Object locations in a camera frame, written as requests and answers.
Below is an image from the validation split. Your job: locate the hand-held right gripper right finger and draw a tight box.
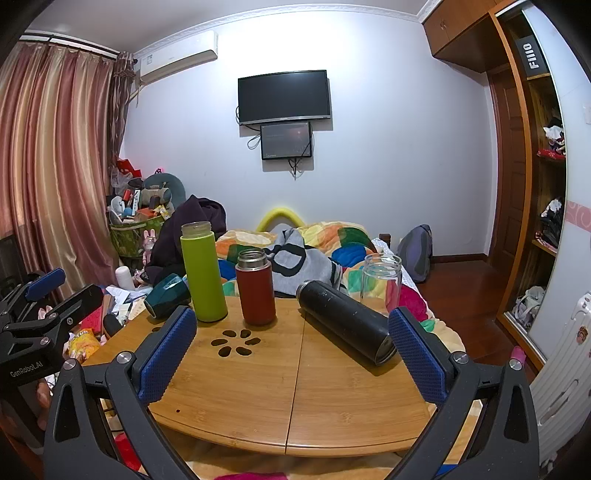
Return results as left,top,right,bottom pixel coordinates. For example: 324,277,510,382
387,305,541,480

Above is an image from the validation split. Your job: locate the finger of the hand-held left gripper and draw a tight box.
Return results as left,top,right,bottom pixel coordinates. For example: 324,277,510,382
2,284,105,352
0,268,66,324

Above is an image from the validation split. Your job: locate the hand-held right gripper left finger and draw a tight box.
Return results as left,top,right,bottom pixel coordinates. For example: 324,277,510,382
43,305,198,480

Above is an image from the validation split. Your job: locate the dark teal cup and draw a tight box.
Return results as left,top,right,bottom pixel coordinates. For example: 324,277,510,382
143,273,192,320

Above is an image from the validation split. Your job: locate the clear glass cup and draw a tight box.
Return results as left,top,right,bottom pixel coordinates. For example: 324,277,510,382
360,253,403,317

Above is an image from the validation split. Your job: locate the black thermos cup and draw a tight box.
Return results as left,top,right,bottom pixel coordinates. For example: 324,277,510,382
297,280,398,366

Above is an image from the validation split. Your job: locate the green bottle cup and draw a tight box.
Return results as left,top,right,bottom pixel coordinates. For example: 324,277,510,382
180,222,229,322

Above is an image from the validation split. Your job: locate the red thermos cup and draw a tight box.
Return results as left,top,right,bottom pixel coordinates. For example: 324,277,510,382
235,248,277,325

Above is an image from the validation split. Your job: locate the yellow snack bag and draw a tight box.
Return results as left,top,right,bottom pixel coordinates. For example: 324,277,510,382
68,329,101,361

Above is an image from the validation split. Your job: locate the green storage basket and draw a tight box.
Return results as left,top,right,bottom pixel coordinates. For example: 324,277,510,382
109,217,167,258

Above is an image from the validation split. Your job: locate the grey backpack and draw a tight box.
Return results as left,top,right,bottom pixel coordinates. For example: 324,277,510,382
397,224,435,283

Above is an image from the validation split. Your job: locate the wooden folding table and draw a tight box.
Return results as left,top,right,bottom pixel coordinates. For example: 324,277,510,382
99,295,467,455

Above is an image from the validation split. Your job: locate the striped pink curtain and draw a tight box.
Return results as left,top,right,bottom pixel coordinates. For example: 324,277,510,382
0,39,122,296

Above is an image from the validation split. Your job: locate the white bag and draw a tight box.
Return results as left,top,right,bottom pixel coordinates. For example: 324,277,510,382
512,286,546,325

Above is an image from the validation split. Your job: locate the red bag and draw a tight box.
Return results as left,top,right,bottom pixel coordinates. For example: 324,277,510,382
115,157,144,180

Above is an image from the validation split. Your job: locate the grey green plush toy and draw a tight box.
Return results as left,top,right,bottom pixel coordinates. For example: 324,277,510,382
141,173,186,208

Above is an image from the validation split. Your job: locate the colourful patchwork quilt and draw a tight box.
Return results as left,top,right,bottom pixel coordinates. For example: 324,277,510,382
215,222,467,354

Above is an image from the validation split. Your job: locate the dark purple coat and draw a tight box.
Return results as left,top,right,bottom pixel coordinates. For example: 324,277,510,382
147,195,228,284

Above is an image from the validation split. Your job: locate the white suitcase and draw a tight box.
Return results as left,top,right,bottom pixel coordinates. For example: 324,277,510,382
526,291,591,472

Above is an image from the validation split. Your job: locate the grey black sweater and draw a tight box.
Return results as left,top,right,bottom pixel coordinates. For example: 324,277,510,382
270,227,345,296

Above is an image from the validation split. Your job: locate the yellow foam tube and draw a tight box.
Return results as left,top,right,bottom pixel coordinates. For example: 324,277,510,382
256,208,308,233

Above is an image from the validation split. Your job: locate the pile of dark clothes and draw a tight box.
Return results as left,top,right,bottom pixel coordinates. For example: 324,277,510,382
537,198,567,253

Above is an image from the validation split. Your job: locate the brown patterned curtain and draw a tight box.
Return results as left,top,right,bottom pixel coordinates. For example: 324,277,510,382
110,51,136,185

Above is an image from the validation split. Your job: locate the wooden door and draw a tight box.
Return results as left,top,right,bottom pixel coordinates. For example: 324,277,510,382
487,69,528,265

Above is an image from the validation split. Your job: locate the wooden wardrobe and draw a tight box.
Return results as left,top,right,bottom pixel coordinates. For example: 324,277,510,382
422,0,591,370

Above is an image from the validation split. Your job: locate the small black monitor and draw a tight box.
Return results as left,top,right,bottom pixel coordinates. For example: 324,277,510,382
260,121,314,161

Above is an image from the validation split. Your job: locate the white air conditioner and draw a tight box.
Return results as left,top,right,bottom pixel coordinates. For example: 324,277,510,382
130,30,219,86

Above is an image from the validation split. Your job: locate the black box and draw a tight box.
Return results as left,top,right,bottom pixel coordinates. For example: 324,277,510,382
512,30,553,80

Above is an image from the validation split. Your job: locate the black wall television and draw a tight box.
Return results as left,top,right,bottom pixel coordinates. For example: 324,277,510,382
238,70,332,126

